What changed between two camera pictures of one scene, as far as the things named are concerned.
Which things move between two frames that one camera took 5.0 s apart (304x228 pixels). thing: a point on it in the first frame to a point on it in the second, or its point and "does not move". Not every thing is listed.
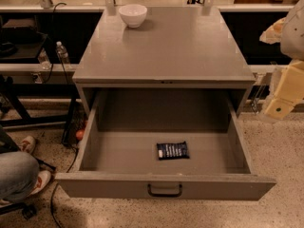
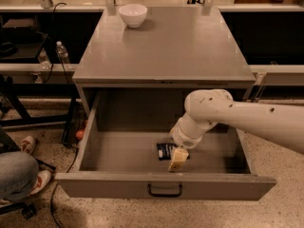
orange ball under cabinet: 80,134 does not move
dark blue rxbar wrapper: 172,150 does not move
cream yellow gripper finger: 290,91 to 186,134
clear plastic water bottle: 62,52 does not move
